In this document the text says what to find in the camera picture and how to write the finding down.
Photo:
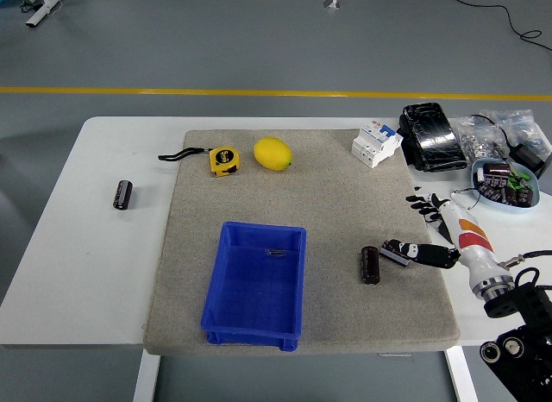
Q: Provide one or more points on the large black power adapter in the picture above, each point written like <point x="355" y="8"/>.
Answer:
<point x="528" y="154"/>

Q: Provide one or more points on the clear bag of metal nuts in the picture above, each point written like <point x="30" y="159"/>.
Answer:
<point x="472" y="141"/>

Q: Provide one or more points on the yellow lemon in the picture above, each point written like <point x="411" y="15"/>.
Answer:
<point x="272" y="154"/>

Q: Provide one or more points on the white stand foot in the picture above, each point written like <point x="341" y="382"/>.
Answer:
<point x="45" y="7"/>

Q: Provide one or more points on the white connector piece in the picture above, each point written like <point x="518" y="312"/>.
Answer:
<point x="480" y="175"/>

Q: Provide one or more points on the short dark battery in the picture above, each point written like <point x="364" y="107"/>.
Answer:
<point x="390" y="254"/>

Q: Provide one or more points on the black wrapped device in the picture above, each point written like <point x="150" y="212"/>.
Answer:
<point x="433" y="139"/>

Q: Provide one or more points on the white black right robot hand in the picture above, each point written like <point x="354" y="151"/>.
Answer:
<point x="468" y="234"/>

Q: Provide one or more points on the blue plastic box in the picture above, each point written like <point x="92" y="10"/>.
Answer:
<point x="254" y="290"/>

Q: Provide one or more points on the clear bag of blue parts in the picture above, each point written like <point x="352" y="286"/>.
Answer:
<point x="528" y="126"/>

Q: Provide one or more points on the grey-brown felt mat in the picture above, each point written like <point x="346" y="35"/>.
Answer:
<point x="328" y="203"/>

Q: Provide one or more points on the fat dark brown battery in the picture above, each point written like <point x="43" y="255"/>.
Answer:
<point x="497" y="169"/>

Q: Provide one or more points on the small metal clip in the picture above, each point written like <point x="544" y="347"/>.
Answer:
<point x="275" y="253"/>

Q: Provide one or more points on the white table leg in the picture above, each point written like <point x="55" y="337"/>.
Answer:
<point x="146" y="376"/>
<point x="462" y="376"/>

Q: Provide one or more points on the light blue bowl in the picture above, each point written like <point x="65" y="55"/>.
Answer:
<point x="504" y="208"/>

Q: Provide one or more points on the green small parts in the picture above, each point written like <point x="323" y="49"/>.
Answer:
<point x="518" y="180"/>

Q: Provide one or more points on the long dark brown battery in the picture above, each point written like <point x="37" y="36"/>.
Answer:
<point x="123" y="196"/>
<point x="371" y="266"/>

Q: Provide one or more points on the white circuit breaker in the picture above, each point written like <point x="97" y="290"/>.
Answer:
<point x="373" y="145"/>

